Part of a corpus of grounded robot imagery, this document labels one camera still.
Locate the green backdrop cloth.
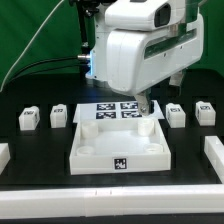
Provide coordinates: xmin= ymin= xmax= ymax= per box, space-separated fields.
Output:
xmin=0 ymin=0 xmax=224 ymax=86

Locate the white sheet with tags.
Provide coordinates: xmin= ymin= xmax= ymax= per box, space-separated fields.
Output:
xmin=72 ymin=101 xmax=165 ymax=122

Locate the white left fence piece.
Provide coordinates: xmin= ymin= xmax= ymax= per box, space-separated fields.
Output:
xmin=0 ymin=143 xmax=10 ymax=174

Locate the white fence piece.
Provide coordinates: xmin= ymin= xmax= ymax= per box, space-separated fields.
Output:
xmin=204 ymin=136 xmax=224 ymax=184
xmin=0 ymin=143 xmax=10 ymax=174

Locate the white cable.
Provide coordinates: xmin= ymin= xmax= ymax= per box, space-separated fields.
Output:
xmin=0 ymin=0 xmax=66 ymax=93

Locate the white square tabletop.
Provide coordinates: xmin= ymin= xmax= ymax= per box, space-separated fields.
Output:
xmin=69 ymin=118 xmax=171 ymax=175

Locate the white right fence piece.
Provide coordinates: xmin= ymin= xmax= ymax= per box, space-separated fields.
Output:
xmin=204 ymin=136 xmax=224 ymax=184

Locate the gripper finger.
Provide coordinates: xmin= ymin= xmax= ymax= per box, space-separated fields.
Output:
xmin=135 ymin=93 xmax=150 ymax=116

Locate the white front fence bar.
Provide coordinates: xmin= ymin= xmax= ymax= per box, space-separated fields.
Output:
xmin=0 ymin=184 xmax=224 ymax=219

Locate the black camera stand pole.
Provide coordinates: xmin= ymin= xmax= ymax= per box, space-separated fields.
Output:
xmin=68 ymin=0 xmax=100 ymax=53

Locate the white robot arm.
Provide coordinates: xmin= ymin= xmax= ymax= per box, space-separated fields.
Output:
xmin=87 ymin=0 xmax=204 ymax=115

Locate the black cable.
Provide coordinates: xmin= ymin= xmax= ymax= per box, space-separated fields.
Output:
xmin=6 ymin=57 xmax=84 ymax=84

